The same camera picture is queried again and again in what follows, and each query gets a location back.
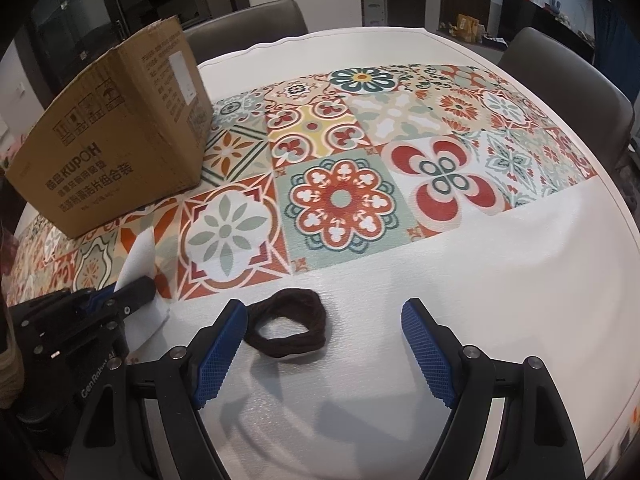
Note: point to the patterned floral table mat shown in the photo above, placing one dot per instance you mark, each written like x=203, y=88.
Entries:
x=350, y=160

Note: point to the white table cover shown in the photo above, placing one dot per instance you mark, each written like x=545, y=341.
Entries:
x=500, y=285

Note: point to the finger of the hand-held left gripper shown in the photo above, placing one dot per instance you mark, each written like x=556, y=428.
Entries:
x=75, y=302
x=135, y=297

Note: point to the yellow paper bag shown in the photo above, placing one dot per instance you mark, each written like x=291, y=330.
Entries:
x=467, y=27

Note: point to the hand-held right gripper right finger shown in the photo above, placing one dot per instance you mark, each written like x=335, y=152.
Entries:
x=430, y=355

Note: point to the brown cardboard box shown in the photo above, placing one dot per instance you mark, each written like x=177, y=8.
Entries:
x=125, y=125

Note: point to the black television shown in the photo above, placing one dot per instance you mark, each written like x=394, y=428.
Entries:
x=545, y=15

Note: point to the grey leather dining chair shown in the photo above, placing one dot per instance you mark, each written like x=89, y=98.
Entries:
x=565, y=90
x=240, y=30

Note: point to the dark blue curtain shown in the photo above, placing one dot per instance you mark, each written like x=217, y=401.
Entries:
x=617, y=45

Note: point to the white foam sponge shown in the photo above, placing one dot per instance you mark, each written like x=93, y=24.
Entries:
x=137, y=255

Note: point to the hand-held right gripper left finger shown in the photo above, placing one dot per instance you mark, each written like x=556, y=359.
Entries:
x=220, y=355

